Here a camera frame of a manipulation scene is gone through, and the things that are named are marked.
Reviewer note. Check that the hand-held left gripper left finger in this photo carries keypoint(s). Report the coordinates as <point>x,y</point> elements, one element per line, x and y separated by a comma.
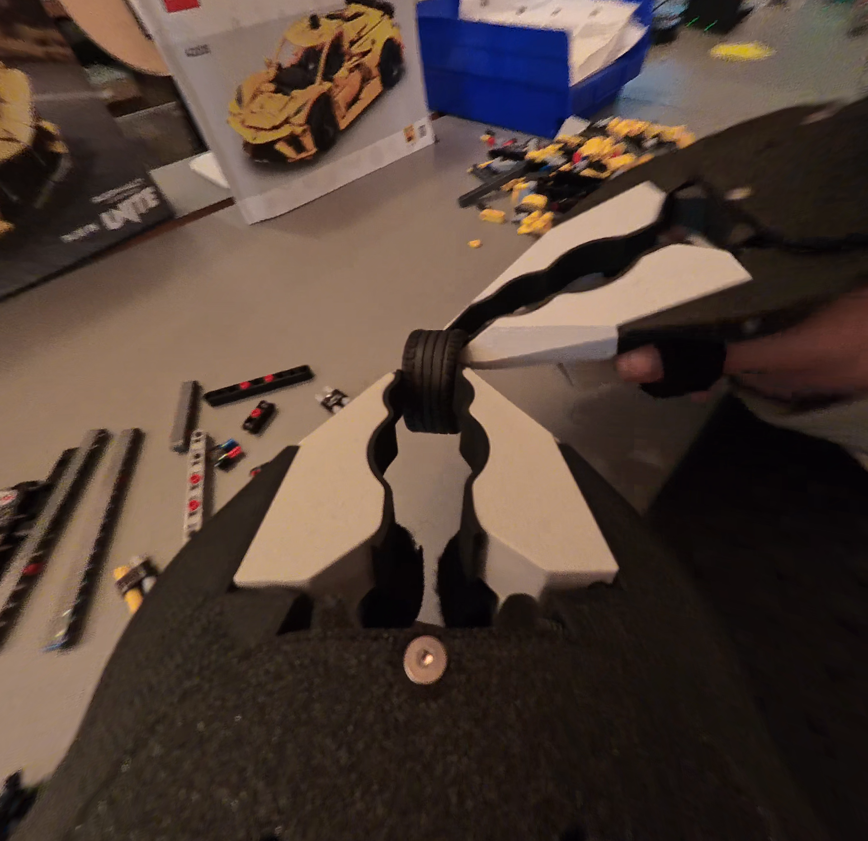
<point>312,515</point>

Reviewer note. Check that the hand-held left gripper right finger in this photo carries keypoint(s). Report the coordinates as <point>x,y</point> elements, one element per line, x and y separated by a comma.
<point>542,515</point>

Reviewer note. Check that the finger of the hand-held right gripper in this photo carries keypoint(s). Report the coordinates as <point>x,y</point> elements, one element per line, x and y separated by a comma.
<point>597,230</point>
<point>610,305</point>

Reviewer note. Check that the pile of toy bricks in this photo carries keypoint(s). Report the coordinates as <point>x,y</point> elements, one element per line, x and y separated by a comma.
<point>583,156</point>

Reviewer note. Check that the black toy wheel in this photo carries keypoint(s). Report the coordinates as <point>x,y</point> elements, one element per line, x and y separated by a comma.
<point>430,380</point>

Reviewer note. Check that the grey desk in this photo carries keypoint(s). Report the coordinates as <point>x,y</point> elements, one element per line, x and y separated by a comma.
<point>305,298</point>

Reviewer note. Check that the person's right hand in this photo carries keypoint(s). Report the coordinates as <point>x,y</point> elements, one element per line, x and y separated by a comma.
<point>800,359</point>

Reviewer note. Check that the blue red pin cluster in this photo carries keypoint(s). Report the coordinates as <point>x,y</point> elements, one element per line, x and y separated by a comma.
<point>228,453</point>

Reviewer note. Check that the short black brick red pin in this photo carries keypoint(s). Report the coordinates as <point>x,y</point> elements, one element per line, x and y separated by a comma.
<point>259,417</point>

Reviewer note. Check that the grey black axle connector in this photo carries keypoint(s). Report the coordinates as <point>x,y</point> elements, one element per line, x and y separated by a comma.
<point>333,400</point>

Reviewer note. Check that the light grey long toy beam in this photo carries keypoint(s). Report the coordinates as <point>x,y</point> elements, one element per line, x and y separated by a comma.
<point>196,488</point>

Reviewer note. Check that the yellow flat triangle piece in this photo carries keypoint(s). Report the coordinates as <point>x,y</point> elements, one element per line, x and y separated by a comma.
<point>742,51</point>

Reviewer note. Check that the black beam two red pins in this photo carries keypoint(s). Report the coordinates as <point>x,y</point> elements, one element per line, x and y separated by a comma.
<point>258,384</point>

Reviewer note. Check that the short grey beam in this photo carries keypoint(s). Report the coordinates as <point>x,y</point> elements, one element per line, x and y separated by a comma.
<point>185,417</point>

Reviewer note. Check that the black device green light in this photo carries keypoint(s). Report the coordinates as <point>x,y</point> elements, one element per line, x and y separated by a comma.
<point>712,10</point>

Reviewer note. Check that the blue plastic bin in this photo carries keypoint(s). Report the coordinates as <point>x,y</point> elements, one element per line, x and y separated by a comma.
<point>502,74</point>

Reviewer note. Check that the tiny yellow black blue brick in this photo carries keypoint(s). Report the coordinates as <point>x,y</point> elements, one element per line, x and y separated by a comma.
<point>135,583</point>

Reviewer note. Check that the dark grey long toy beam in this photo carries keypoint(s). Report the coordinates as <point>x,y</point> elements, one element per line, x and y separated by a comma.
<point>95,542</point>

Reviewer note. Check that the folded white instruction sheets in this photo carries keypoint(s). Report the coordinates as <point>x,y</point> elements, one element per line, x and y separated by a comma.
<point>563,13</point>

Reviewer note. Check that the black perforated armrest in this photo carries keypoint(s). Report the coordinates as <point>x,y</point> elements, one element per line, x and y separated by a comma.
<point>780,617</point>

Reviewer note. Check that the long black beam red pins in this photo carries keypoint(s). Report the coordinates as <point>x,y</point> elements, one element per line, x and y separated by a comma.
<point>54,536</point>

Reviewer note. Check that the black double toy beam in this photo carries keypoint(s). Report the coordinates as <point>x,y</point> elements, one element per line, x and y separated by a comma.
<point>24,515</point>

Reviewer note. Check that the white booklet yellow car picture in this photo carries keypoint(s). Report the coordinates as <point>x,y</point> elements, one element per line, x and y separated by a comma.
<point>291,163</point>

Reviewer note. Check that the white flat board base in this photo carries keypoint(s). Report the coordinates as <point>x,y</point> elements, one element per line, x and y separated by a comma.
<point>211,171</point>

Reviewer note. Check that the dark toy car box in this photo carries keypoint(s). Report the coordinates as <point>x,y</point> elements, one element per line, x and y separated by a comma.
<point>68,142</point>

